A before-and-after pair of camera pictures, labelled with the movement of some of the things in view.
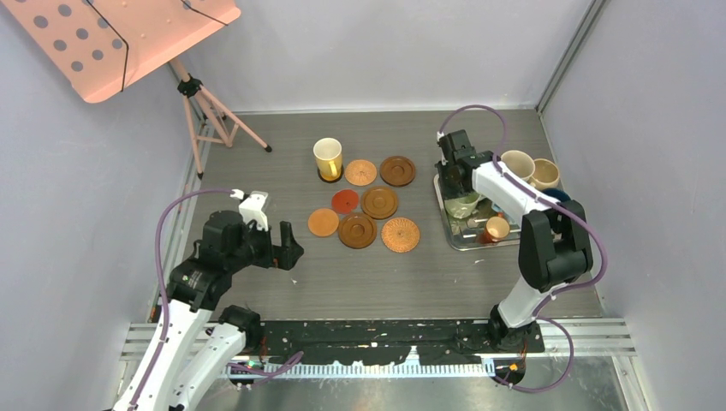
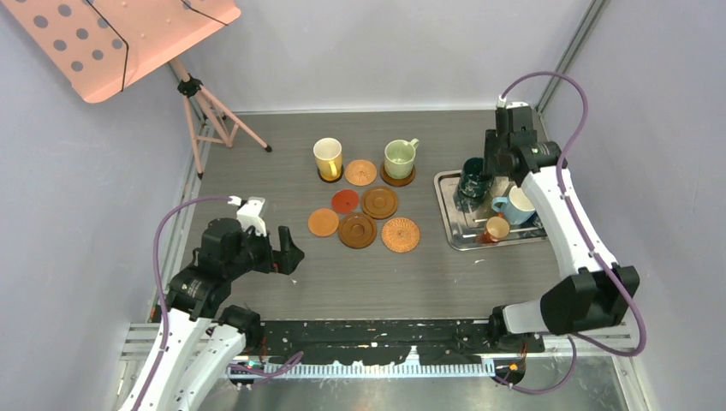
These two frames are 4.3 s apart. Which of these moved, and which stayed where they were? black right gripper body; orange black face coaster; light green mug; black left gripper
Moved: black right gripper body; light green mug
Stayed: orange black face coaster; black left gripper
